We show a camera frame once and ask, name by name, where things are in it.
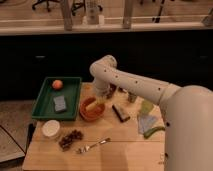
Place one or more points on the grey sponge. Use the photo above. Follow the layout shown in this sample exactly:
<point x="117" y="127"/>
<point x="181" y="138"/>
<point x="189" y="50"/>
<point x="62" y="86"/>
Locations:
<point x="59" y="104"/>

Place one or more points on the dark chocolate bar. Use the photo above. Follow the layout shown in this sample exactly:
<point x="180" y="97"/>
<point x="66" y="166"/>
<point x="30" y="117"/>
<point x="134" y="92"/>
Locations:
<point x="122" y="115"/>

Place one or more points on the white cup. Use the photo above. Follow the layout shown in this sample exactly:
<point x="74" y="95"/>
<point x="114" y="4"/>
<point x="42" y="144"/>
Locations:
<point x="51" y="129"/>

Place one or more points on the red bowl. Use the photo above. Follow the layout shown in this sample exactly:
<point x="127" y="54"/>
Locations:
<point x="92" y="114"/>

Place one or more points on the black office chair base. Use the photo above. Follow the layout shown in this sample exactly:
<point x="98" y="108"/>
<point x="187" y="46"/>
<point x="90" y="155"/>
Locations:
<point x="42" y="1"/>

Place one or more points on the green plastic tray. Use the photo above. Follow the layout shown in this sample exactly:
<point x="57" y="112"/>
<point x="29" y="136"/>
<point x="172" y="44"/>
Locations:
<point x="44" y="106"/>

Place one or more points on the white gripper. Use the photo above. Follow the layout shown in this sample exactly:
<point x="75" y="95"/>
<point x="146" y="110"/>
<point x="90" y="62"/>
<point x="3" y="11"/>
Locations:
<point x="101" y="88"/>

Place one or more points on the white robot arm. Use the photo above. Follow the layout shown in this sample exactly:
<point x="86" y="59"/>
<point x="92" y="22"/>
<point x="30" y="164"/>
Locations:
<point x="187" y="113"/>

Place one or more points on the metal measuring cup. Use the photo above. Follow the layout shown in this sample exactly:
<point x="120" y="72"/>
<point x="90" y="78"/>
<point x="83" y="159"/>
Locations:
<point x="131" y="97"/>

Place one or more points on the yellow banana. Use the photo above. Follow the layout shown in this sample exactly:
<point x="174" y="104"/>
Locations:
<point x="94" y="104"/>

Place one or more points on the green pepper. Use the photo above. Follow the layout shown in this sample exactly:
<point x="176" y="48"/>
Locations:
<point x="153" y="130"/>

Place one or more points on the bunch of dark grapes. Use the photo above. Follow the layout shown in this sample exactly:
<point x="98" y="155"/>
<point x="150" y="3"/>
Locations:
<point x="66" y="142"/>

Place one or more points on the dark maroon bowl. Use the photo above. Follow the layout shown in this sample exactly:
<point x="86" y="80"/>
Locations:
<point x="111" y="91"/>

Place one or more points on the light green cup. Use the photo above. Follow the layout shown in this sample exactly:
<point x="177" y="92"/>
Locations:
<point x="146" y="107"/>

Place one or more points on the orange fruit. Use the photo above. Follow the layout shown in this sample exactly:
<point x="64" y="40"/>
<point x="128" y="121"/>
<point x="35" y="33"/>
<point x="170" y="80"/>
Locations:
<point x="57" y="84"/>

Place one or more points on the silver fork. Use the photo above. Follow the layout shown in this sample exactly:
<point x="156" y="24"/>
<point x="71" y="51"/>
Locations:
<point x="86" y="148"/>

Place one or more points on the light blue cloth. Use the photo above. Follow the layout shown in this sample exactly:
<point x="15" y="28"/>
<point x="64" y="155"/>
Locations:
<point x="145" y="122"/>

